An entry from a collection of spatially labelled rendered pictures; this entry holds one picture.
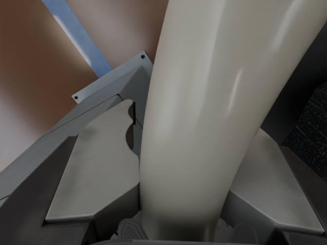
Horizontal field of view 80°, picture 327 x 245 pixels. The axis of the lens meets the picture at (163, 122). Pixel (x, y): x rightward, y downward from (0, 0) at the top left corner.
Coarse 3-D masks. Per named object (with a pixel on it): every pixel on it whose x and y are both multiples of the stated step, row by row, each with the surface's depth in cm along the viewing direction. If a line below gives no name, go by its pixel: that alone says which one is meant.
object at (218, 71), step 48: (192, 0) 3; (240, 0) 3; (288, 0) 3; (192, 48) 3; (240, 48) 3; (288, 48) 3; (192, 96) 4; (240, 96) 4; (144, 144) 5; (192, 144) 4; (240, 144) 4; (144, 192) 6; (192, 192) 5; (192, 240) 6
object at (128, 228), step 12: (120, 228) 5; (132, 228) 5; (240, 228) 5; (252, 228) 5; (108, 240) 5; (120, 240) 5; (132, 240) 5; (144, 240) 5; (156, 240) 5; (228, 240) 6; (240, 240) 5; (252, 240) 5
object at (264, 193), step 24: (264, 144) 9; (240, 168) 7; (264, 168) 7; (288, 168) 7; (240, 192) 6; (264, 192) 6; (288, 192) 6; (240, 216) 6; (264, 216) 6; (288, 216) 6; (312, 216) 6; (264, 240) 6
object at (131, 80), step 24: (120, 72) 102; (144, 72) 98; (72, 96) 111; (96, 96) 89; (120, 96) 64; (144, 96) 84; (72, 120) 69; (48, 144) 55; (24, 168) 47; (0, 192) 40
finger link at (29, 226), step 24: (72, 144) 8; (48, 168) 7; (24, 192) 6; (48, 192) 6; (0, 216) 5; (24, 216) 5; (0, 240) 5; (24, 240) 5; (48, 240) 5; (72, 240) 5; (96, 240) 6
